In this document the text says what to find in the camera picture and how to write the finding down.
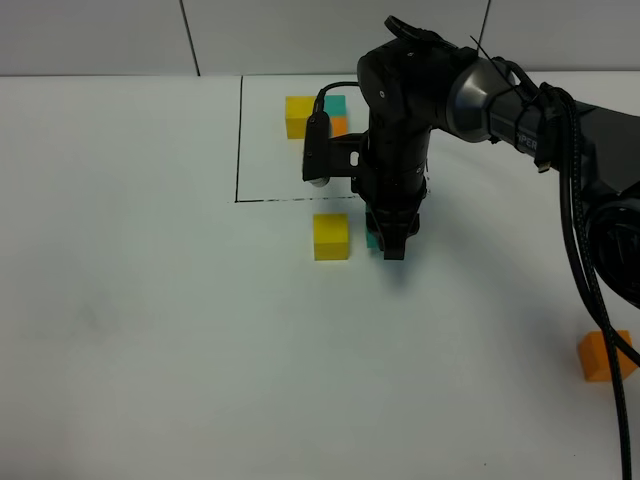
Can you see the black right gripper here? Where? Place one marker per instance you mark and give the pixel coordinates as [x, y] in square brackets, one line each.
[395, 201]

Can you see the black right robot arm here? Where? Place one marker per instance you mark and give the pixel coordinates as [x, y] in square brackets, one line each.
[418, 82]

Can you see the orange template block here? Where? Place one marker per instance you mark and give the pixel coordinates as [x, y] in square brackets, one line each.
[339, 126]

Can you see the teal template block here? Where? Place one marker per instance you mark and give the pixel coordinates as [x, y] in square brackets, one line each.
[335, 105]

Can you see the yellow template block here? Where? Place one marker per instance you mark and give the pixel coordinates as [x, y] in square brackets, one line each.
[297, 111]

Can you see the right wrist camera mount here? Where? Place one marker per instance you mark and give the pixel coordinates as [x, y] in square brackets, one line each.
[326, 157]

